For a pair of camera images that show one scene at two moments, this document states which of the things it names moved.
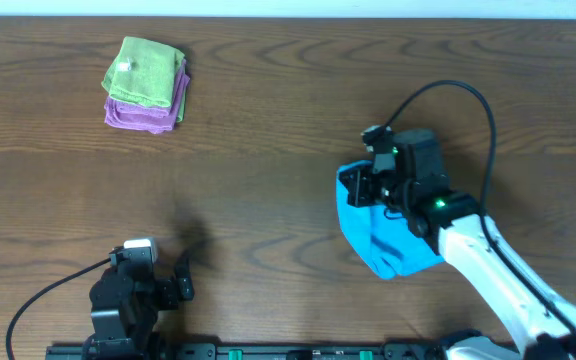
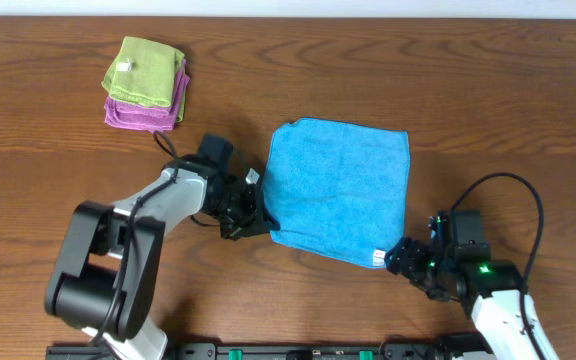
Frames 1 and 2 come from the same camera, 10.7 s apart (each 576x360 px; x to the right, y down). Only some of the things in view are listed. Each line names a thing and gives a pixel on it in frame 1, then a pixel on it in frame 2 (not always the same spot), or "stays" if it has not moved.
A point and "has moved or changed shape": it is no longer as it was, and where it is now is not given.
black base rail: x=176 y=350 stays
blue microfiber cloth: x=385 y=244 has moved or changed shape
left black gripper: x=171 y=292 to x=256 y=209
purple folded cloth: x=150 y=119 stays
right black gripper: x=360 y=187 to x=407 y=258
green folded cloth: x=144 y=73 stays
